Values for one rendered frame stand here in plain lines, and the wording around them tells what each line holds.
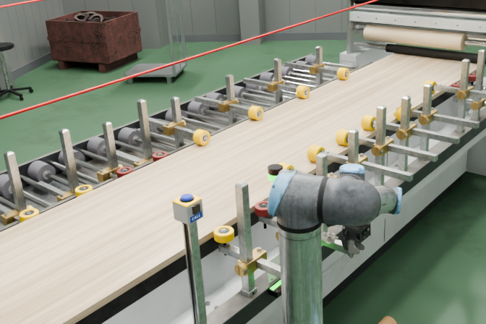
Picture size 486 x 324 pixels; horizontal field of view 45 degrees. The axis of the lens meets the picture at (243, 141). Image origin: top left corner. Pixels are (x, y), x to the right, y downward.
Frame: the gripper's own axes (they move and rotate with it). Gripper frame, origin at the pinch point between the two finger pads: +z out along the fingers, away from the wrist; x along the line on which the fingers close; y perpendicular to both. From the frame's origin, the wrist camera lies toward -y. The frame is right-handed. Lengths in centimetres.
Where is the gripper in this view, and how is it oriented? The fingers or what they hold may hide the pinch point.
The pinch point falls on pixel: (349, 254)
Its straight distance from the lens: 231.9
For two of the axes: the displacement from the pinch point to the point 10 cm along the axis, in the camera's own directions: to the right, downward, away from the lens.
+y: 7.4, 1.7, -6.5
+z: 0.9, 9.3, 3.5
